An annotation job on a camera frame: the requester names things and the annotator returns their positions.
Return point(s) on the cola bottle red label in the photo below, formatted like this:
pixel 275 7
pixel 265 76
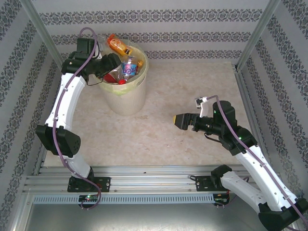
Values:
pixel 110 78

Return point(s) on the water bottle blue pink label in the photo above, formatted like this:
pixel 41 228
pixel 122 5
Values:
pixel 127 69

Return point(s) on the orange juice bottle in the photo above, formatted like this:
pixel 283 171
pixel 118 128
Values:
pixel 116 44

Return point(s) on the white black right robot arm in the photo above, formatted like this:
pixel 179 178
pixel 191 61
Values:
pixel 252 163

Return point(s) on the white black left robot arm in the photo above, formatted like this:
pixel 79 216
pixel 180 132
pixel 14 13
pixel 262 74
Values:
pixel 67 96

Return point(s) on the cream ribbed plastic bin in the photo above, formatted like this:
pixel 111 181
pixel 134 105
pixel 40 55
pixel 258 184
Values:
pixel 130 103

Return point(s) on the grey metal front panel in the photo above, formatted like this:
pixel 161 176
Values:
pixel 154 216

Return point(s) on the circuit board green light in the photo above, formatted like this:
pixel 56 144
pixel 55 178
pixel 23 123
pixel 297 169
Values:
pixel 89 197

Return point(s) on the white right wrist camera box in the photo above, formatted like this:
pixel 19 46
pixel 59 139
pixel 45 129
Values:
pixel 204 108

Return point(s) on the aluminium side rail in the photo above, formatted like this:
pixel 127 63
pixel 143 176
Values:
pixel 40 166
pixel 250 108

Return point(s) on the aluminium front rail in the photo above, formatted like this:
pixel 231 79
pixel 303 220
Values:
pixel 154 183

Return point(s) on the aluminium frame post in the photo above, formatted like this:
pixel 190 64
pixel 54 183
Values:
pixel 44 36
pixel 257 36

